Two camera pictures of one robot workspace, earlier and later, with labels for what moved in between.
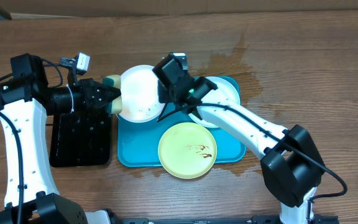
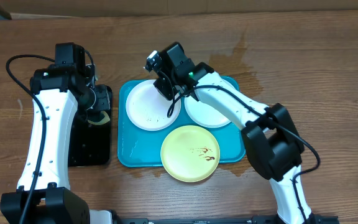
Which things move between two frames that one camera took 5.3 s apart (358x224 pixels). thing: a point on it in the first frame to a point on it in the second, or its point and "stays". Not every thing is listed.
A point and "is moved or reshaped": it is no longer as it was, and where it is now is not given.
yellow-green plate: [187, 150] stays
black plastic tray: [80, 139] stays
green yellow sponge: [113, 80] to [101, 122]
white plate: [140, 95] is moved or reshaped
